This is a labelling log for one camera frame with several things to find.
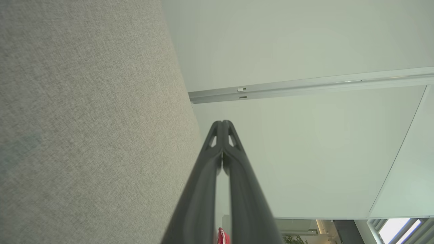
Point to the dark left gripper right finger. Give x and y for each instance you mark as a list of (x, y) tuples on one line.
[(247, 210)]

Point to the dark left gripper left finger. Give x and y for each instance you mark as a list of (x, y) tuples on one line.
[(200, 203)]

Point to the red white basketball jersey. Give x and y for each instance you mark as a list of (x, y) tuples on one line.
[(223, 237)]

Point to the green potted plant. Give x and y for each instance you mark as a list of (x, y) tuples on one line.
[(295, 240)]

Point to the dark pillar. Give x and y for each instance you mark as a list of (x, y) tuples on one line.
[(344, 234)]

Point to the bright window with grey frame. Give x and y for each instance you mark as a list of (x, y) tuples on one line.
[(393, 230)]

